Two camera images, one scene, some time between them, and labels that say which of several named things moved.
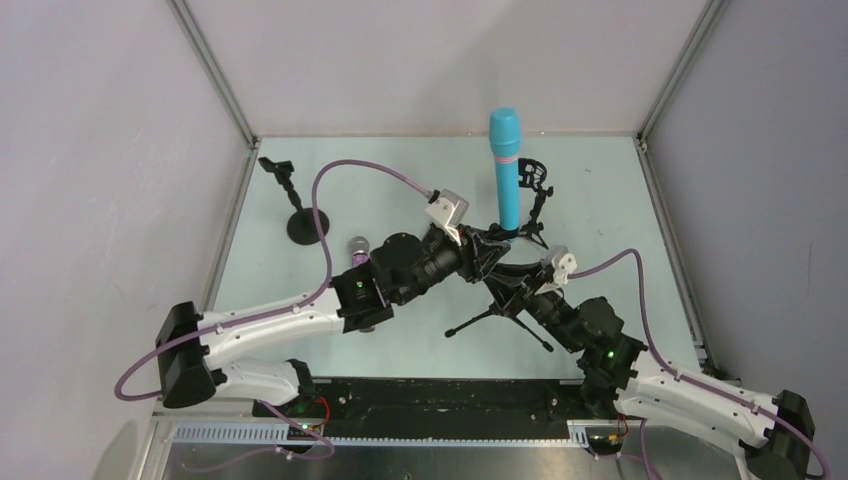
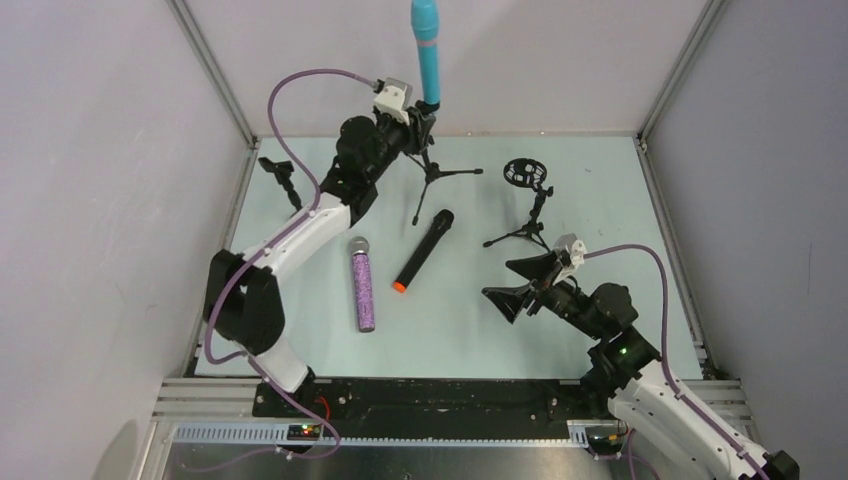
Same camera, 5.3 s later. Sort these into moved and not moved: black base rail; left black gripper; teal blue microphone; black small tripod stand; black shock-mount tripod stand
Moved: black small tripod stand; teal blue microphone; left black gripper
Not moved: black base rail; black shock-mount tripod stand
